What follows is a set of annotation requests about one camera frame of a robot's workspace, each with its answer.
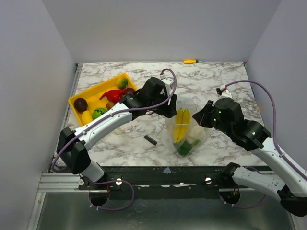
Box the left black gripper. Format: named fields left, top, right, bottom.
left=148, top=91, right=177, bottom=118

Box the yellow banana bunch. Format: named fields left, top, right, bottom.
left=173, top=108, right=190, bottom=143

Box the white cauliflower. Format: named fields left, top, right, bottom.
left=186, top=126, right=207, bottom=144

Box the clear zip top bag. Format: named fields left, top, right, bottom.
left=165, top=107, right=212, bottom=155

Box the green bell pepper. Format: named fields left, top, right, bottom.
left=177, top=139, right=201, bottom=157

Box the red bell pepper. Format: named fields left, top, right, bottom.
left=99, top=90, right=125, bottom=104

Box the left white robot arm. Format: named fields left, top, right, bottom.
left=51, top=77, right=177, bottom=189

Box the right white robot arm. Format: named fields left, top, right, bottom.
left=193, top=98, right=307, bottom=217

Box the clear plastic screw box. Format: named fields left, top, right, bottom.
left=176, top=96, right=198, bottom=109

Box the black comb-like part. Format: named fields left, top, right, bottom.
left=144, top=135, right=157, bottom=146

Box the dark purple plum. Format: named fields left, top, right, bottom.
left=124, top=88, right=135, bottom=94

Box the yellow screwdriver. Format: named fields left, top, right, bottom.
left=183, top=59, right=205, bottom=64

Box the green yellow mango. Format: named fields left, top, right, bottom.
left=117, top=77, right=128, bottom=90

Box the brown kiwi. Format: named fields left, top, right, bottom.
left=106, top=102, right=115, bottom=110

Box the green ball black squiggle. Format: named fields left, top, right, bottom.
left=92, top=107, right=107, bottom=119

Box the yellow plastic tray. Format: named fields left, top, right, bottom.
left=68, top=73, right=137, bottom=126

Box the yellow lemon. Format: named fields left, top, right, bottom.
left=81, top=110, right=93, bottom=125

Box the dark passion fruit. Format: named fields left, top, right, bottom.
left=73, top=98, right=88, bottom=113

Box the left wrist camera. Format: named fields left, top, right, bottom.
left=161, top=77, right=175, bottom=96

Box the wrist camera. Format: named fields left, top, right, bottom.
left=161, top=77, right=175, bottom=96
left=216, top=86, right=233, bottom=100

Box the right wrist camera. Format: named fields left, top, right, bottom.
left=216, top=86, right=233, bottom=100

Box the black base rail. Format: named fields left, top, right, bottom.
left=76, top=164, right=245, bottom=204

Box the aluminium extrusion frame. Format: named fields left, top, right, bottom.
left=27, top=63, right=84, bottom=230

